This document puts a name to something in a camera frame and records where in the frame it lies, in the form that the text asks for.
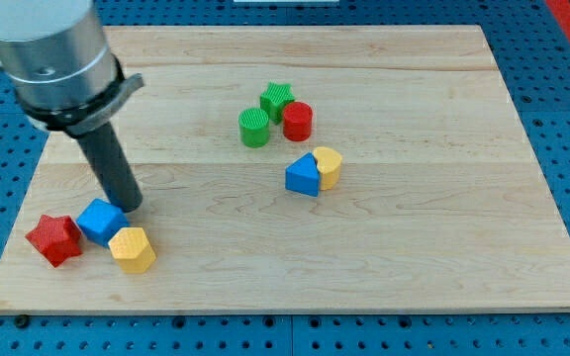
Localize wooden board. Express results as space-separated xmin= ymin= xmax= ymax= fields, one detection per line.
xmin=0 ymin=25 xmax=570 ymax=315

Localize red cylinder block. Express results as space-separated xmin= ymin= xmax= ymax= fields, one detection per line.
xmin=282 ymin=102 xmax=313 ymax=141

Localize red star block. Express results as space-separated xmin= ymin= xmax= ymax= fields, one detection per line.
xmin=25 ymin=215 xmax=82 ymax=268

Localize yellow heart block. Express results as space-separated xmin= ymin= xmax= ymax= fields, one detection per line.
xmin=312 ymin=146 xmax=342 ymax=191

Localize yellow hexagon block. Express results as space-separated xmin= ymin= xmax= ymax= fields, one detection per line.
xmin=108 ymin=227 xmax=157 ymax=274

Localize blue triangle block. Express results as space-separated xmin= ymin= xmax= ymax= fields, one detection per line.
xmin=285 ymin=152 xmax=320 ymax=197

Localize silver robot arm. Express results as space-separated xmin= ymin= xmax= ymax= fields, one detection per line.
xmin=0 ymin=0 xmax=143 ymax=137

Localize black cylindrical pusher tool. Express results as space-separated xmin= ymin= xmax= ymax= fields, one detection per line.
xmin=77 ymin=123 xmax=143 ymax=213

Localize green star block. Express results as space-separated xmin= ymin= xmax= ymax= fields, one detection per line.
xmin=259 ymin=82 xmax=295 ymax=125

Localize blue cube block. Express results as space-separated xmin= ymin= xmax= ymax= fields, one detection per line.
xmin=76 ymin=199 xmax=130 ymax=248

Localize green cylinder block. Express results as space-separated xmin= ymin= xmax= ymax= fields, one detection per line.
xmin=238 ymin=108 xmax=270 ymax=148

